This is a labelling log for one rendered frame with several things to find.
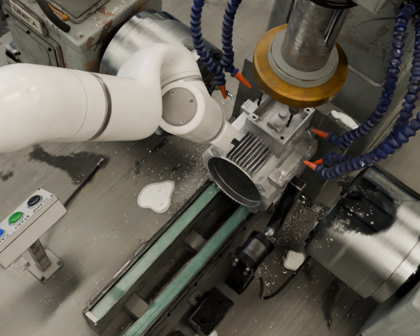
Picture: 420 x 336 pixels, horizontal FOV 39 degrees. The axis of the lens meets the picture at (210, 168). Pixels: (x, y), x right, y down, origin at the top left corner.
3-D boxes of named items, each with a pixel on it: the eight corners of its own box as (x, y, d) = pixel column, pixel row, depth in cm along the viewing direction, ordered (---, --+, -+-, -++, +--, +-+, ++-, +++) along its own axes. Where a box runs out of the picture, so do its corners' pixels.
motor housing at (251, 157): (248, 123, 152) (261, 81, 135) (307, 168, 147) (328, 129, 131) (198, 175, 144) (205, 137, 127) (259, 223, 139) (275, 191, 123)
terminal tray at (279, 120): (272, 100, 137) (278, 83, 131) (309, 127, 135) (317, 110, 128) (240, 133, 132) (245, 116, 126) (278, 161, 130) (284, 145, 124)
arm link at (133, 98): (31, 39, 78) (161, 64, 105) (65, 152, 76) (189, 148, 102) (77, 7, 74) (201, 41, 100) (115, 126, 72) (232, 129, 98)
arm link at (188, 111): (169, 101, 105) (185, 149, 104) (143, 86, 92) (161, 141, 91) (212, 83, 103) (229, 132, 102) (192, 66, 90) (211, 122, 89)
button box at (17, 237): (53, 203, 128) (39, 185, 125) (69, 211, 123) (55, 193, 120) (-9, 259, 121) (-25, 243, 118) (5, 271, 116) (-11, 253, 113)
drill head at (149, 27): (129, 25, 163) (126, -44, 141) (231, 101, 155) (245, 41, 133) (63, 79, 153) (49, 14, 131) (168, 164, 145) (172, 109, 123)
